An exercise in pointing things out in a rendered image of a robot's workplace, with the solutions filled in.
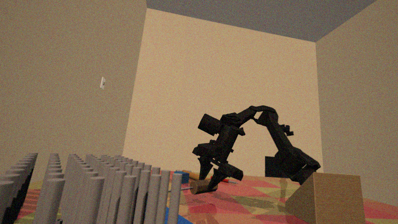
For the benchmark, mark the blue block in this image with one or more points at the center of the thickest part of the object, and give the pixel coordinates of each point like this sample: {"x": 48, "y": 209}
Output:
{"x": 185, "y": 176}

